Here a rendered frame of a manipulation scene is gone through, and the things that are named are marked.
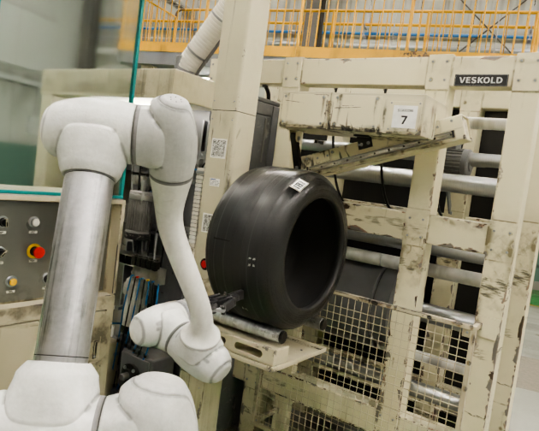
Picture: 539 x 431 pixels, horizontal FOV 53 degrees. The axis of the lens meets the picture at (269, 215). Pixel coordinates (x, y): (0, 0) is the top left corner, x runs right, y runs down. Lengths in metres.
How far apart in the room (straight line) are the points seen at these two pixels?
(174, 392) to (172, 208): 0.43
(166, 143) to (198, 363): 0.56
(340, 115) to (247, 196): 0.54
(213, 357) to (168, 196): 0.43
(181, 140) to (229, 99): 0.94
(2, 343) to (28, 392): 0.92
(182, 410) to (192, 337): 0.37
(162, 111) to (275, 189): 0.72
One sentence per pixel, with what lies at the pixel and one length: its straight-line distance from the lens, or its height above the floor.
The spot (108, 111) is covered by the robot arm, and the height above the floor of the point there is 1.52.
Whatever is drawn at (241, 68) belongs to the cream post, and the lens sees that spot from 2.10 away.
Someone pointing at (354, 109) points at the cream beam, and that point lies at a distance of 2.10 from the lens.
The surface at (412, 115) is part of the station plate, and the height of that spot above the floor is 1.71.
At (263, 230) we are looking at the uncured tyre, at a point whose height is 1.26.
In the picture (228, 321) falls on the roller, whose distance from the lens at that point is 1.98.
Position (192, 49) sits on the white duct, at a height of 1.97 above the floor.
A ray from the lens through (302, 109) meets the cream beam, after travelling 2.22.
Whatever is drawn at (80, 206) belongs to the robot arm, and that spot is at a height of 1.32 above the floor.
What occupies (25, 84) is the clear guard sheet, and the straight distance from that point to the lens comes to 1.93.
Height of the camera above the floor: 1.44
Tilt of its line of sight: 4 degrees down
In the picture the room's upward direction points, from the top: 7 degrees clockwise
